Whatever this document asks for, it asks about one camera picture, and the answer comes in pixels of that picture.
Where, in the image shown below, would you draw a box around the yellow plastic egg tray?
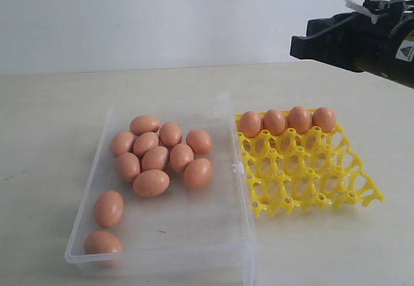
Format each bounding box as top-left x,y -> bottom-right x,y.
235,110 -> 384,217

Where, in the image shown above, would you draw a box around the brown egg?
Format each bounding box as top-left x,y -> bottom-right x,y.
238,111 -> 262,138
186,129 -> 213,155
115,152 -> 140,183
129,115 -> 160,137
287,106 -> 312,134
159,122 -> 182,148
93,190 -> 124,228
133,132 -> 159,157
312,107 -> 336,133
83,230 -> 123,254
109,131 -> 135,157
263,109 -> 287,136
133,170 -> 170,197
141,146 -> 169,171
169,143 -> 194,173
182,158 -> 213,189

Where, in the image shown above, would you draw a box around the clear plastic storage box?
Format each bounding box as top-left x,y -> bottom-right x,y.
65,94 -> 256,285

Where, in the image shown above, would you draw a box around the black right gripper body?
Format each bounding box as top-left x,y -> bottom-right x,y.
323,7 -> 414,89

